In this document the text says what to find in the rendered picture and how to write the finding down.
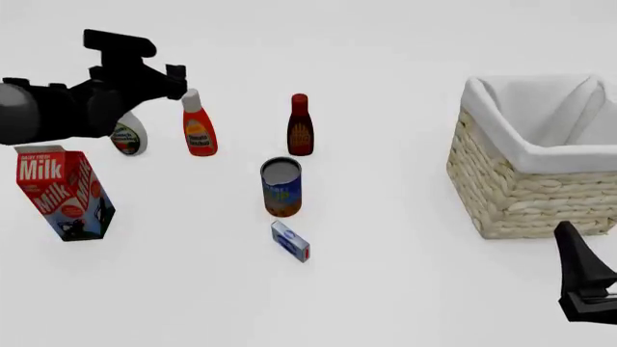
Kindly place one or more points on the blue printed soup can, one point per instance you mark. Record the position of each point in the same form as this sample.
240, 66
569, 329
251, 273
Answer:
282, 191

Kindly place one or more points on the small blue grey box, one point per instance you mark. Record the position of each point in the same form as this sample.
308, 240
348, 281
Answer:
290, 241

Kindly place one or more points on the red and white milk carton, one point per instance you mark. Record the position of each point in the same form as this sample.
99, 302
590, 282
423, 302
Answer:
58, 191

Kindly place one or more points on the wicker basket with white liner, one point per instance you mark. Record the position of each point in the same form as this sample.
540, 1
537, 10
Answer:
530, 155

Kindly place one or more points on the orange ketchup bottle white cap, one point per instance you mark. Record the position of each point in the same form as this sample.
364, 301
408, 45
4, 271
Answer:
198, 130

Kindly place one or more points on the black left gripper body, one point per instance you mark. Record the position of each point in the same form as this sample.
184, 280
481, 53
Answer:
137, 81

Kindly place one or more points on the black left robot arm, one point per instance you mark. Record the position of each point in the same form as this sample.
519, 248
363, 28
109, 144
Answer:
58, 112

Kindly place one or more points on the white dressing bottle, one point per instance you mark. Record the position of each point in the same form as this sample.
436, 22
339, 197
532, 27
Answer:
131, 139

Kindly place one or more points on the dark red sauce bottle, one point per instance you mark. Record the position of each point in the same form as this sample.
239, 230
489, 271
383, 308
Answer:
300, 130

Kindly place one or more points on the black plate on stalk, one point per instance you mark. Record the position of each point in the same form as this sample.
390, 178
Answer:
118, 41

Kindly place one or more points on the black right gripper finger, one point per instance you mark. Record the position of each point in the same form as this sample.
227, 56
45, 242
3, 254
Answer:
581, 260

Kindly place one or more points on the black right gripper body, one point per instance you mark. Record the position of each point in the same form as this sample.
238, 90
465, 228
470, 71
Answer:
590, 307

